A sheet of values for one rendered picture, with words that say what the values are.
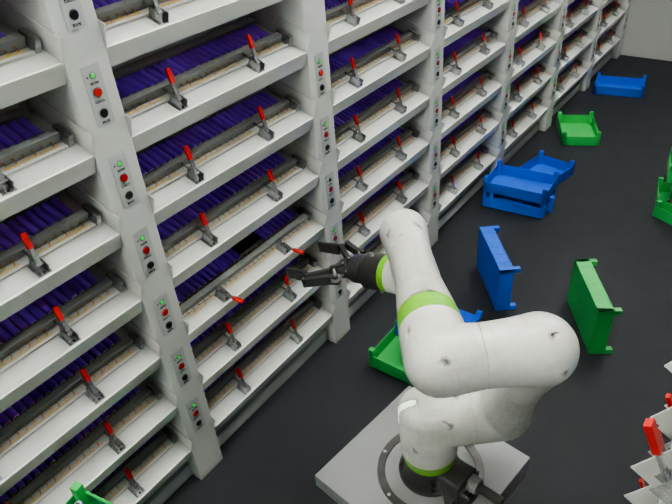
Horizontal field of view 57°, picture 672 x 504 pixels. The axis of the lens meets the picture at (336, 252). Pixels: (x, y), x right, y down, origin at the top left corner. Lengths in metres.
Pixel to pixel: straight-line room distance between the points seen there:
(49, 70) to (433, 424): 1.02
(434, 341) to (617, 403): 1.34
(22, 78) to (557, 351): 1.02
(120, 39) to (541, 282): 1.91
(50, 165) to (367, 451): 0.99
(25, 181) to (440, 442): 0.99
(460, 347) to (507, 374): 0.09
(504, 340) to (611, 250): 1.95
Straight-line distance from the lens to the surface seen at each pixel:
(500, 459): 1.63
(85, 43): 1.33
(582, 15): 4.20
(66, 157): 1.37
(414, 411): 1.39
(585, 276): 2.43
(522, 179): 3.23
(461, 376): 1.01
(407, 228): 1.33
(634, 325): 2.58
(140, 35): 1.40
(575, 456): 2.10
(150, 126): 1.45
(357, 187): 2.22
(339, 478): 1.60
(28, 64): 1.30
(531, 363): 1.03
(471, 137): 3.01
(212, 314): 1.76
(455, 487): 1.51
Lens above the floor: 1.64
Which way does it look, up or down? 35 degrees down
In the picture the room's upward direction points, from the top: 5 degrees counter-clockwise
